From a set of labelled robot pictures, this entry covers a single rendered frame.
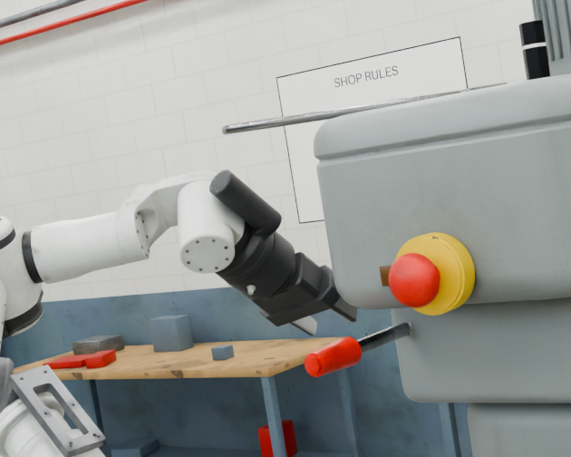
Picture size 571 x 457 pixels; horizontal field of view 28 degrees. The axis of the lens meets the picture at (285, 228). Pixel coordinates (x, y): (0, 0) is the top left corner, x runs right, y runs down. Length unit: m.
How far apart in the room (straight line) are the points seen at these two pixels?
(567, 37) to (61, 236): 0.62
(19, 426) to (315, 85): 5.49
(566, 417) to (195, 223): 0.52
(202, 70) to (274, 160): 0.73
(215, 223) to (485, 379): 0.46
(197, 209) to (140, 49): 5.87
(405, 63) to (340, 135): 5.13
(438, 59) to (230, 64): 1.38
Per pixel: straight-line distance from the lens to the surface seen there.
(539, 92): 0.82
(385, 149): 0.88
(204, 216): 1.33
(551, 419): 1.00
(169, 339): 6.85
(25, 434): 0.93
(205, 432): 7.29
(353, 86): 6.20
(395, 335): 0.98
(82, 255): 1.37
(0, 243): 1.35
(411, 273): 0.82
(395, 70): 6.05
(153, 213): 1.40
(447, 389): 1.00
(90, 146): 7.57
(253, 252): 1.37
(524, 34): 1.05
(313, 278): 1.43
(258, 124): 0.93
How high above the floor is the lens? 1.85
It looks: 3 degrees down
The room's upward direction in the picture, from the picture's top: 9 degrees counter-clockwise
